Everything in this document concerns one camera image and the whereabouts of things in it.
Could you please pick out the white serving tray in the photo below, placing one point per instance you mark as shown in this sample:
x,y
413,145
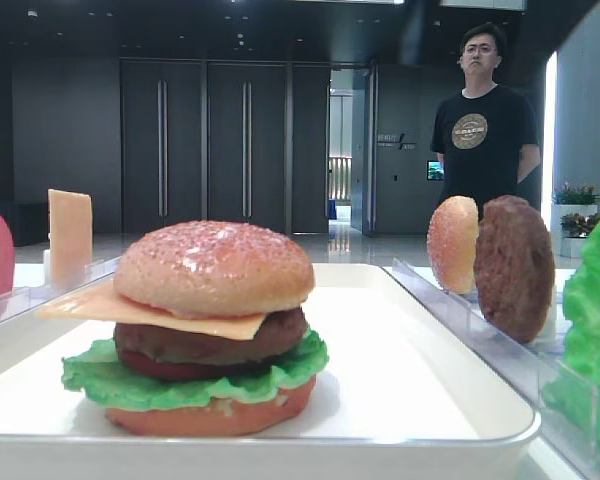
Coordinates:
x,y
401,398

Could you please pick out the burger meat patty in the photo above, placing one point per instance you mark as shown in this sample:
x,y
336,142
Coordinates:
x,y
278,333

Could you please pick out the clear acrylic bun holder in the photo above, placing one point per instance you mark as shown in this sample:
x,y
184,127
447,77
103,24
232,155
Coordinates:
x,y
568,446

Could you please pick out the spare green lettuce leaf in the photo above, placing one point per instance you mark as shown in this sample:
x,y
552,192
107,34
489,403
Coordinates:
x,y
590,340

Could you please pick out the burger lettuce leaf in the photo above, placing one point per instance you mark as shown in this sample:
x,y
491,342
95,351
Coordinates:
x,y
105,380

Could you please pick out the potted plants in planter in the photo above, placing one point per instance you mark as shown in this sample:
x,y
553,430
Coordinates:
x,y
574,215

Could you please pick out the spare bun half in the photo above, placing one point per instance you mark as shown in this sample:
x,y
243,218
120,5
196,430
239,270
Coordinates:
x,y
451,243

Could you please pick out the cheese slice on burger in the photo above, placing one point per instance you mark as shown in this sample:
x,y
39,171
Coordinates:
x,y
99,301

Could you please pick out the man in black t-shirt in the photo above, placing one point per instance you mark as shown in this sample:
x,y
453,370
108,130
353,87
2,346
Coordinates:
x,y
484,136

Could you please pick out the spare brown meat patty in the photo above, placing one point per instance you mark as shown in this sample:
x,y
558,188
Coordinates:
x,y
514,267

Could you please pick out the small wall screen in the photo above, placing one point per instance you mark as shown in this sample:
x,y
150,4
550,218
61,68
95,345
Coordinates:
x,y
435,170

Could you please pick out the burger tomato slice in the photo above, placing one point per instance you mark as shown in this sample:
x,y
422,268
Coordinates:
x,y
175,372

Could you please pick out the clear acrylic left rail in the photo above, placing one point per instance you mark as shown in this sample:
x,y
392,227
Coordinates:
x,y
31,290

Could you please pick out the spare standing cheese slice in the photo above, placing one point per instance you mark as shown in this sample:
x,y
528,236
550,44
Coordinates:
x,y
70,222

